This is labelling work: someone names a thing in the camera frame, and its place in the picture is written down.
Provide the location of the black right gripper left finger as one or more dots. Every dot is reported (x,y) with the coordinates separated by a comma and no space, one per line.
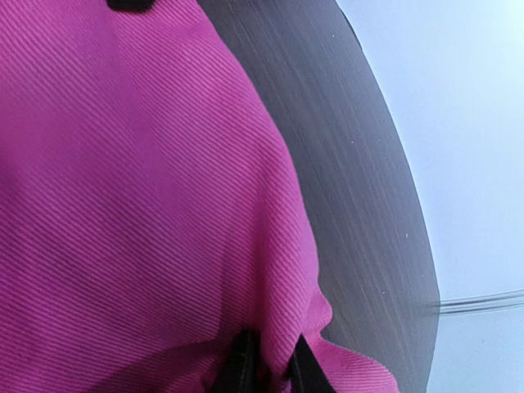
(238,374)

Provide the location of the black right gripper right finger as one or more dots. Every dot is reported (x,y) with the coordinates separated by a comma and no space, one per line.
(305,373)

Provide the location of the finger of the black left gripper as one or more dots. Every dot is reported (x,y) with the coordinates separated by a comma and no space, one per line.
(129,5)

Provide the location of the pink trousers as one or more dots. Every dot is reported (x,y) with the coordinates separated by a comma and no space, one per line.
(150,210)

